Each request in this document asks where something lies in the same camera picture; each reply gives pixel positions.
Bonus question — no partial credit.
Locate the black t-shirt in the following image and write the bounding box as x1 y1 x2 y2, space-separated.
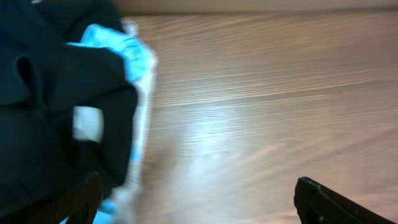
1 0 138 214

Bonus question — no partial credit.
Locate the light blue printed t-shirt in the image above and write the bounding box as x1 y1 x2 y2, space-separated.
75 20 144 223

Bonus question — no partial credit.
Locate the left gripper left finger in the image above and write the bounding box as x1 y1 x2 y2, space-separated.
19 173 103 224

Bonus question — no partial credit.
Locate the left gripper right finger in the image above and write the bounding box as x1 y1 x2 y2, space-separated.
294 177 395 224

